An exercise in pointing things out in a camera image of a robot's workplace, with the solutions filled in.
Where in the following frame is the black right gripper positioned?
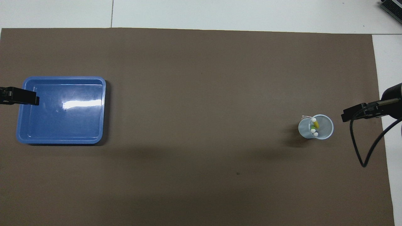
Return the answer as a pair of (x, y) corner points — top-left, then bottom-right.
(341, 83), (402, 123)

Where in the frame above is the blue plastic tray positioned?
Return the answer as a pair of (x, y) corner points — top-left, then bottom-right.
(16, 76), (106, 145)

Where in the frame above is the translucent plastic cup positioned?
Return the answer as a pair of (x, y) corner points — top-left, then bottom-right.
(298, 114), (334, 140)

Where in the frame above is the grey ribbed device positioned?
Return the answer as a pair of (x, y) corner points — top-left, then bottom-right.
(379, 0), (402, 20)

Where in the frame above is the brown table mat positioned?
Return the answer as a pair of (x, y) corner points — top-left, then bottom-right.
(0, 28), (395, 226)

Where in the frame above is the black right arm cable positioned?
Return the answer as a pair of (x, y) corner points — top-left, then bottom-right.
(350, 98), (402, 168)

